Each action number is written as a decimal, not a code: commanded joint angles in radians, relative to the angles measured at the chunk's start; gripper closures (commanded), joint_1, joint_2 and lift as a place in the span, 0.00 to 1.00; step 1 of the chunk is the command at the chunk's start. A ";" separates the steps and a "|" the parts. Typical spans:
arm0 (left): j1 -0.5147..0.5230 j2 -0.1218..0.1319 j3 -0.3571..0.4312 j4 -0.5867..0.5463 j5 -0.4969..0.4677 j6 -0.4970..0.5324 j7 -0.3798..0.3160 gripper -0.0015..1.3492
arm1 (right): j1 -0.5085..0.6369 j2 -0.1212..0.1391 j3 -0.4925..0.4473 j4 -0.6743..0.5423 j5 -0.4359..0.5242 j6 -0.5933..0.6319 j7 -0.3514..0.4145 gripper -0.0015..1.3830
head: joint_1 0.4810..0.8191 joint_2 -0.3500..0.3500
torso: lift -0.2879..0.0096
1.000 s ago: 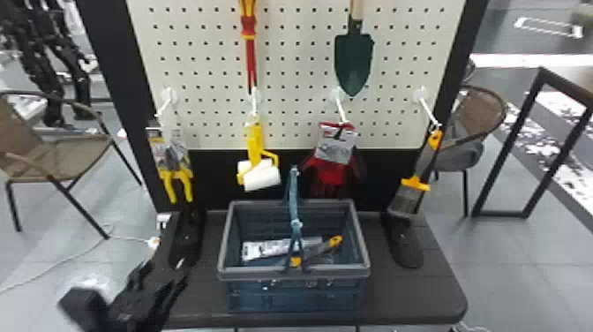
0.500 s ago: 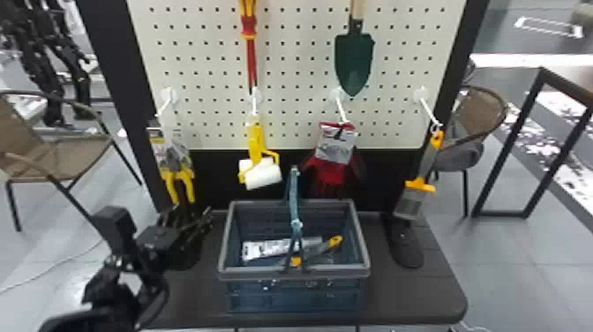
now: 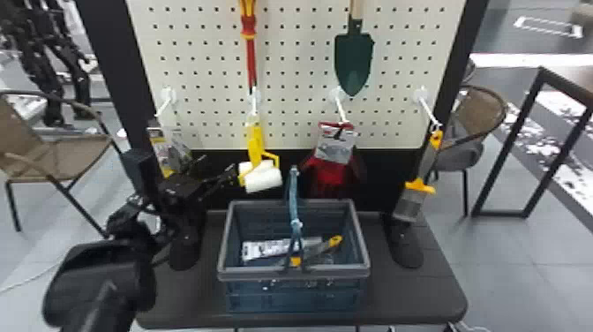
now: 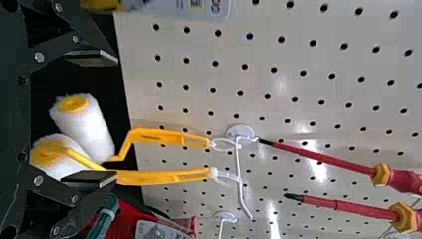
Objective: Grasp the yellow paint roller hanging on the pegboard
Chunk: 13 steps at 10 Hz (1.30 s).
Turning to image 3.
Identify green trowel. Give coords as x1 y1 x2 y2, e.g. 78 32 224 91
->
334 0 376 98

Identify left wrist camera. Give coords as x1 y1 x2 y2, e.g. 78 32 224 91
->
120 148 163 194

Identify red gloves on card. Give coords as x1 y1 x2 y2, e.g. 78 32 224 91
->
299 121 368 199

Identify red yellow screwdriver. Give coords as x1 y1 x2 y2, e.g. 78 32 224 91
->
238 0 259 95

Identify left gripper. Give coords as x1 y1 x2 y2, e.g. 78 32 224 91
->
157 155 240 211

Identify blue basket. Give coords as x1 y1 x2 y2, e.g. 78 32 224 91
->
216 165 372 317

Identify yellow handled tool on card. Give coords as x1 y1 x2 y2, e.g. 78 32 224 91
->
240 234 345 270

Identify yellow grey paint brush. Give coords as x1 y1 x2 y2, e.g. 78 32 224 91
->
393 129 445 224

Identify brown chair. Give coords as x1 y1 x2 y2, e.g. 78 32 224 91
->
430 84 511 217
0 89 124 234

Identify black framed side table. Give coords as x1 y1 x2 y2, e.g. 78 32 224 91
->
469 65 593 219

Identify yellow paint roller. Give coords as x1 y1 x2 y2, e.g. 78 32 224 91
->
236 113 284 194

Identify white pegboard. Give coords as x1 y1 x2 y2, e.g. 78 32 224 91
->
75 0 491 271

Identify yellow carded hand tool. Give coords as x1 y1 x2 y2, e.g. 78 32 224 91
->
146 124 194 180

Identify white cable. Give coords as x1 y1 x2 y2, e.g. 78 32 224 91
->
0 261 63 295

